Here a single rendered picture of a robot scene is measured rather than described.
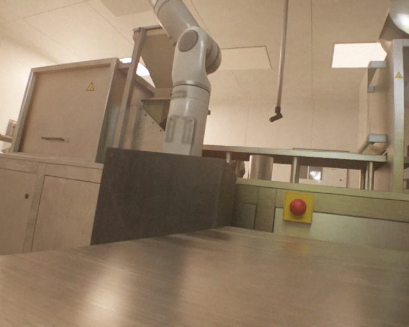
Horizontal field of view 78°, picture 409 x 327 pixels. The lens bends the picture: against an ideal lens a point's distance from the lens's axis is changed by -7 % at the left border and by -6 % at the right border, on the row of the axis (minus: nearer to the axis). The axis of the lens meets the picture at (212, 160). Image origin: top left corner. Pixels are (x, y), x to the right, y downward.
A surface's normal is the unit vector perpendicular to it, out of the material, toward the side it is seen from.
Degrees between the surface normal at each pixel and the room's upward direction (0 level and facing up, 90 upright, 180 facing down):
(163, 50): 114
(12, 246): 90
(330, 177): 90
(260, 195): 90
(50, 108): 90
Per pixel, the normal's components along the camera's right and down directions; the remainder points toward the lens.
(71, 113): -0.34, -0.18
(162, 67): -0.36, 0.23
